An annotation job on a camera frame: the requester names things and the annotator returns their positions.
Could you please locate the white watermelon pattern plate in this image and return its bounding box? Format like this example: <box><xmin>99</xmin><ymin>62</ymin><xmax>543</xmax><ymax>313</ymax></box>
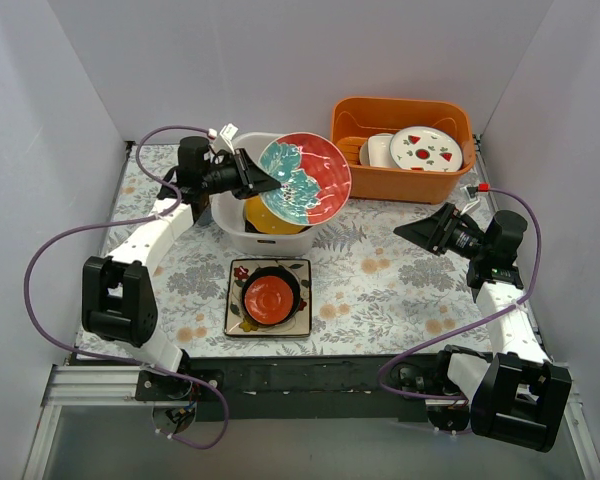
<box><xmin>390</xmin><ymin>126</ymin><xmax>463</xmax><ymax>173</ymax></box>

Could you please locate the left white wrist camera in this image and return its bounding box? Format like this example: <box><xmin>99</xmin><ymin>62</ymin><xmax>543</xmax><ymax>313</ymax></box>
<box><xmin>212</xmin><ymin>123</ymin><xmax>238</xmax><ymax>154</ymax></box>

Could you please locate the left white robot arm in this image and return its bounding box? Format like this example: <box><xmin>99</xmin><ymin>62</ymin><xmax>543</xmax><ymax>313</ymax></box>
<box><xmin>81</xmin><ymin>136</ymin><xmax>281</xmax><ymax>400</ymax></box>

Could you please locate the round white dish in bin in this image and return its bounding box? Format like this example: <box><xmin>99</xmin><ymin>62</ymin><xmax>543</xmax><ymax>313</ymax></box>
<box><xmin>359</xmin><ymin>141</ymin><xmax>370</xmax><ymax>166</ymax></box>

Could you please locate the orange plastic bin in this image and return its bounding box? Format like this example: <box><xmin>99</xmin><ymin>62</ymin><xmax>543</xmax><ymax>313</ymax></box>
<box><xmin>331</xmin><ymin>97</ymin><xmax>476</xmax><ymax>204</ymax></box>

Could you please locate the orange red small saucer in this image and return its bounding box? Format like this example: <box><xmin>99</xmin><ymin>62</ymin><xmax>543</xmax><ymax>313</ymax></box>
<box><xmin>243</xmin><ymin>275</ymin><xmax>294</xmax><ymax>325</ymax></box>

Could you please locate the square cream floral plate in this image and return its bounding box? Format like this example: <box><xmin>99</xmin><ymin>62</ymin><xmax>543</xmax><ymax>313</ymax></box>
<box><xmin>224</xmin><ymin>258</ymin><xmax>312</xmax><ymax>338</ymax></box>

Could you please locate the red rimmed round plate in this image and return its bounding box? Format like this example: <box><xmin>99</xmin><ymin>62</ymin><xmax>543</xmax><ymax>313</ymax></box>
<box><xmin>256</xmin><ymin>132</ymin><xmax>352</xmax><ymax>227</ymax></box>

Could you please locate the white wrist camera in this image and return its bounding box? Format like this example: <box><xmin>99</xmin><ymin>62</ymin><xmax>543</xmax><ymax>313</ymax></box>
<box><xmin>461</xmin><ymin>183</ymin><xmax>490</xmax><ymax>215</ymax></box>
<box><xmin>212</xmin><ymin>123</ymin><xmax>238</xmax><ymax>154</ymax></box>

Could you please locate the yellow polka dot plate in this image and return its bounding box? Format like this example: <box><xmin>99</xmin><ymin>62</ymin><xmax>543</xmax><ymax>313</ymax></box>
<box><xmin>244</xmin><ymin>196</ymin><xmax>308</xmax><ymax>235</ymax></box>

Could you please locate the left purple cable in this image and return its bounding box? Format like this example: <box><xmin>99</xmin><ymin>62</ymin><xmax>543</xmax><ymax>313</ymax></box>
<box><xmin>23</xmin><ymin>125</ymin><xmax>230</xmax><ymax>450</ymax></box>

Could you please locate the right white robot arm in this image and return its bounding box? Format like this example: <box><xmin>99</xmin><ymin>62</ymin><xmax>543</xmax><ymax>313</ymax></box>
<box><xmin>394</xmin><ymin>203</ymin><xmax>572</xmax><ymax>452</ymax></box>

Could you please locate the white plastic bin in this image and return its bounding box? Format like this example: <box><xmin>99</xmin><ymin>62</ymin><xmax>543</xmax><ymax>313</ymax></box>
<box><xmin>211</xmin><ymin>133</ymin><xmax>343</xmax><ymax>257</ymax></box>

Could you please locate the black square floral plate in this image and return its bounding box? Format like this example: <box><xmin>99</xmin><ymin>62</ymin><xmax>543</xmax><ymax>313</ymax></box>
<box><xmin>244</xmin><ymin>218</ymin><xmax>260</xmax><ymax>234</ymax></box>

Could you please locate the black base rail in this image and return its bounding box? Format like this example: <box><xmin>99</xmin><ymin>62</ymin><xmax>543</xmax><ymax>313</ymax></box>
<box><xmin>135</xmin><ymin>354</ymin><xmax>437</xmax><ymax>422</ymax></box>

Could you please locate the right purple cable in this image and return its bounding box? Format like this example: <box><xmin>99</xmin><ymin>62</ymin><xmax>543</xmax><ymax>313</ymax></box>
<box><xmin>377</xmin><ymin>185</ymin><xmax>544</xmax><ymax>435</ymax></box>

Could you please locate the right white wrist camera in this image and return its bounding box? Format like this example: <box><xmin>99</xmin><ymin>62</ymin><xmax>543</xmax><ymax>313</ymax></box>
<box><xmin>461</xmin><ymin>183</ymin><xmax>490</xmax><ymax>215</ymax></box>

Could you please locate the purple cable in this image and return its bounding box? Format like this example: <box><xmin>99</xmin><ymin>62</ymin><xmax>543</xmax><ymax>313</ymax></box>
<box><xmin>377</xmin><ymin>185</ymin><xmax>544</xmax><ymax>435</ymax></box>
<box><xmin>23</xmin><ymin>125</ymin><xmax>230</xmax><ymax>450</ymax></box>

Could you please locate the black bowl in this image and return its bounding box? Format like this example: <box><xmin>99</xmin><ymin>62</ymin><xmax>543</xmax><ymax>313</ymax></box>
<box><xmin>241</xmin><ymin>266</ymin><xmax>301</xmax><ymax>327</ymax></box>

